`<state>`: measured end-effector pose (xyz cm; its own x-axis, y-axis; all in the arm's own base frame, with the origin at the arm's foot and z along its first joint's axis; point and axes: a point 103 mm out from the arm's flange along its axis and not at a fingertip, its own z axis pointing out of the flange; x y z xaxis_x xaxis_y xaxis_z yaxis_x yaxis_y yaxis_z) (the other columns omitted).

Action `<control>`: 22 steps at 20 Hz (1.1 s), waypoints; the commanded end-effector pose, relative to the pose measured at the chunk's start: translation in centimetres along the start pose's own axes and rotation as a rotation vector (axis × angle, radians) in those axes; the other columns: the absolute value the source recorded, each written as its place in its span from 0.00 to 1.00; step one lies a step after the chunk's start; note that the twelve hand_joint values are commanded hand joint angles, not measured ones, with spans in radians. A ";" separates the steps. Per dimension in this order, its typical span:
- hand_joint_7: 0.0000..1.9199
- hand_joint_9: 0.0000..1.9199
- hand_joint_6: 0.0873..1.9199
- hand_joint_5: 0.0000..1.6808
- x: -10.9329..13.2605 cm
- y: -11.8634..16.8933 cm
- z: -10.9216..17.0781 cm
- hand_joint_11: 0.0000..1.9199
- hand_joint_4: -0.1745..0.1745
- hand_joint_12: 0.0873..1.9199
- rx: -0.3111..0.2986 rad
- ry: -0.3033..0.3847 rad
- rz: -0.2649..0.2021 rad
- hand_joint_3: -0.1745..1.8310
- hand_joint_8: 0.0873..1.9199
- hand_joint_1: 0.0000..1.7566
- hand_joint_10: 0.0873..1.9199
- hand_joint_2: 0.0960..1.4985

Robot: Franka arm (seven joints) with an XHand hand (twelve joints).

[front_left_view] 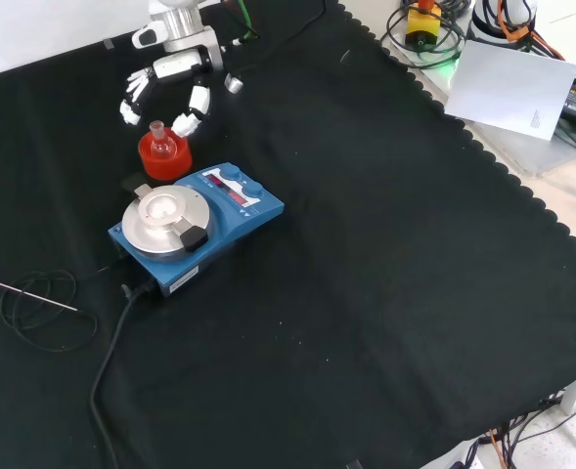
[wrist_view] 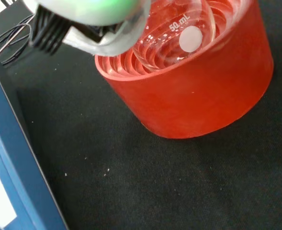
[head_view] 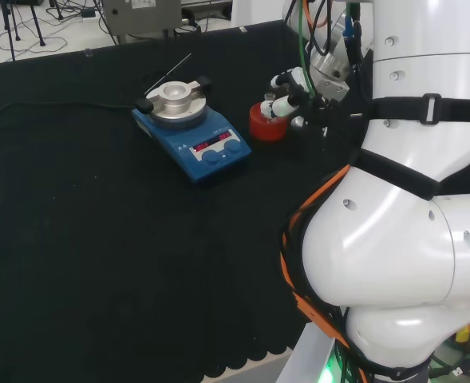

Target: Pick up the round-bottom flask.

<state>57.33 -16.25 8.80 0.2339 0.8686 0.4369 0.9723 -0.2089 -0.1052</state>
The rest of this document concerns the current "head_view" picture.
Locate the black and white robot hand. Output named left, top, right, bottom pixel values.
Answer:
left=260, top=65, right=339, bottom=133

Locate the clear round-bottom flask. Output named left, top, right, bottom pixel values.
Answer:
left=260, top=92, right=278, bottom=120

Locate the blue heater with steel plate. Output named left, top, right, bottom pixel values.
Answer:
left=132, top=75, right=253, bottom=185

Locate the thin metal probe rod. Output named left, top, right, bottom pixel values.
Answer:
left=144, top=53, right=192, bottom=96

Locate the grey metal cabinet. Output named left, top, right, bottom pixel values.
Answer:
left=101, top=0, right=184, bottom=45

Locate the grey mounting plate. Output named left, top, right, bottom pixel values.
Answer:
left=278, top=321, right=339, bottom=383

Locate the black bench cloth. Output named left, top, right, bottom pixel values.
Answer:
left=0, top=18, right=379, bottom=378

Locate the black tripod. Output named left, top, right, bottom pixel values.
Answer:
left=0, top=0, right=46, bottom=63

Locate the red ribbed flask ring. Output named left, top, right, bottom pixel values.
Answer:
left=248, top=102, right=288, bottom=141

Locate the black heater power cable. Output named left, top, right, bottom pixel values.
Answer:
left=0, top=101, right=138, bottom=127

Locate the thin black floor cable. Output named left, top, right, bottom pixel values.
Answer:
left=0, top=31, right=69, bottom=56

